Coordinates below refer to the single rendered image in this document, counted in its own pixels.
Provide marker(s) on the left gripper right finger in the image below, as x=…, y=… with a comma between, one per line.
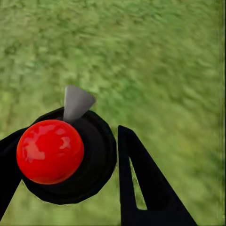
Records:
x=164, y=208

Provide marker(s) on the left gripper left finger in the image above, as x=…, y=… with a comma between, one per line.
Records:
x=9, y=169

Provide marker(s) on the pesticide atomizer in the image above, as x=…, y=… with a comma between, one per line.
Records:
x=69, y=154

